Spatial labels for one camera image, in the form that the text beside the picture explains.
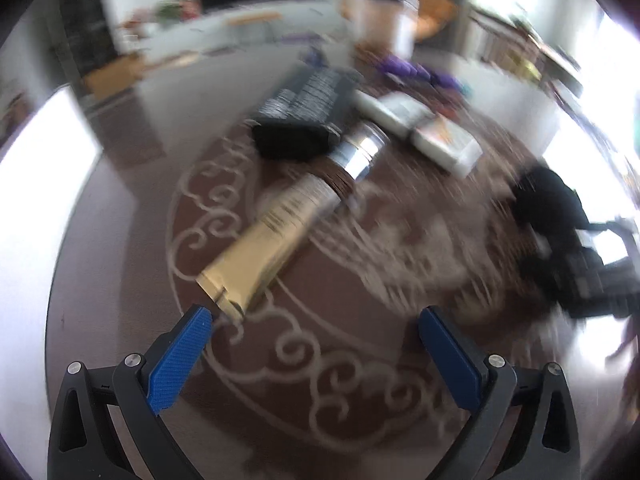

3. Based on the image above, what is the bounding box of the cardboard box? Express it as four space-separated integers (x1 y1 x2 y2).
82 52 146 97

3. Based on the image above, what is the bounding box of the purple plastic toy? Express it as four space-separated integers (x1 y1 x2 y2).
377 55 473 97

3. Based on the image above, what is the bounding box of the cluttered wooden side table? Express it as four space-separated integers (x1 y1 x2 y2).
470 5 587 97

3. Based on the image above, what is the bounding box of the gold cosmetic tube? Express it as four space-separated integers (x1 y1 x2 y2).
195 120 391 322

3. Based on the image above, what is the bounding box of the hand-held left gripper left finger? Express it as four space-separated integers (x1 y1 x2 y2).
47 305 213 480

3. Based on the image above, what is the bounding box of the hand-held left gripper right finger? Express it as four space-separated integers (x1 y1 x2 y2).
418 306 583 480

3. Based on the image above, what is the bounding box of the white television cabinet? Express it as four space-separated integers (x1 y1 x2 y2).
120 0 351 62

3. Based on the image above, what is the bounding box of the clear cylindrical container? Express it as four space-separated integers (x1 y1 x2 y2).
350 0 419 59

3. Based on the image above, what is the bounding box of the orange lounge chair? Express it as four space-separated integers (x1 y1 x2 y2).
410 0 459 44

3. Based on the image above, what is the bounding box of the white rectangular box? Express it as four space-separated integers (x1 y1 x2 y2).
352 91 436 136

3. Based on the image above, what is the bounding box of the dark display cabinet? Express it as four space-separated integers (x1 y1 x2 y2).
55 0 121 79

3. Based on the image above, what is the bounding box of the white box with orange print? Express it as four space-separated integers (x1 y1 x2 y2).
410 112 484 179

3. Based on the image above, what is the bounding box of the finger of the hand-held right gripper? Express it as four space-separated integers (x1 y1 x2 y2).
582 216 640 256
522 247 606 319

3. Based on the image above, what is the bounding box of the leafy plant in vase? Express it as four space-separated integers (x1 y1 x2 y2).
155 0 202 24

